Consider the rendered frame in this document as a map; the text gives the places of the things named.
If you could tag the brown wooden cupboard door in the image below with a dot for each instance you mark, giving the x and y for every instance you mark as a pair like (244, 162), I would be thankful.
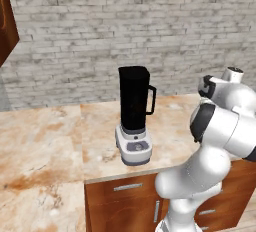
(126, 216)

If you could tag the brown wooden drawer front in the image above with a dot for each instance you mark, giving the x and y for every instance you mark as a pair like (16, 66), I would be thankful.
(233, 189)
(123, 187)

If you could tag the brown wooden wall cupboard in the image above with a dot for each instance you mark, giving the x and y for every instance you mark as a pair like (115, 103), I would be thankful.
(6, 29)

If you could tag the white blender base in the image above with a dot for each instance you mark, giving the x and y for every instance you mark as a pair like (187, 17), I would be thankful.
(134, 147)

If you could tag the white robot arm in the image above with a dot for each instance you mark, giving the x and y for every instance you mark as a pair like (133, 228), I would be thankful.
(213, 132)

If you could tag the black blender jug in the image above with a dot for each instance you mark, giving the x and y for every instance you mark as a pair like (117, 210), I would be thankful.
(134, 99)

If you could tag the black blender lid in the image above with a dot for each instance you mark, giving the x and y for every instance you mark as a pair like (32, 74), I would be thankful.
(133, 68)

